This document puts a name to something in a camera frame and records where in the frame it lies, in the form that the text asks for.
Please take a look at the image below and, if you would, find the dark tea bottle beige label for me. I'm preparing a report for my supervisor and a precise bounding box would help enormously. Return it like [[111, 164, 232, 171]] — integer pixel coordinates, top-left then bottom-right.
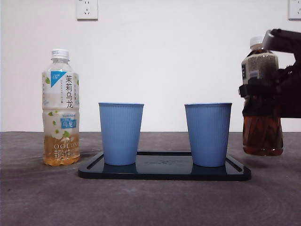
[[241, 36, 284, 156]]

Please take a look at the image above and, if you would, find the pale oolong tea bottle white label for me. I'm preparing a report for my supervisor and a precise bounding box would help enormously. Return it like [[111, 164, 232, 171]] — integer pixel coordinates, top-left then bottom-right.
[[41, 48, 80, 166]]

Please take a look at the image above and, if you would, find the blue ribbed plastic cup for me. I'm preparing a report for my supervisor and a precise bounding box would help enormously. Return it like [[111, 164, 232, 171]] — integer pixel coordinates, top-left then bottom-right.
[[98, 102, 144, 166], [184, 102, 232, 168]]

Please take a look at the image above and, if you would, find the dark teal rectangular tray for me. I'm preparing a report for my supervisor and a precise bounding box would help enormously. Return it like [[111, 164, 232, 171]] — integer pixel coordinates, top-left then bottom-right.
[[78, 151, 252, 181]]

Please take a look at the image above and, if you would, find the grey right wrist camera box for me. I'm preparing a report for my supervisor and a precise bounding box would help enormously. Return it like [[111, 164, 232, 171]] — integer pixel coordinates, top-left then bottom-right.
[[262, 29, 301, 55]]

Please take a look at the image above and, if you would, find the white wall socket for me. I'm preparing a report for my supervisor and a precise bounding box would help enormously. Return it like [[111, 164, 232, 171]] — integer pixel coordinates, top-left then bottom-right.
[[288, 0, 301, 20], [76, 0, 98, 20]]

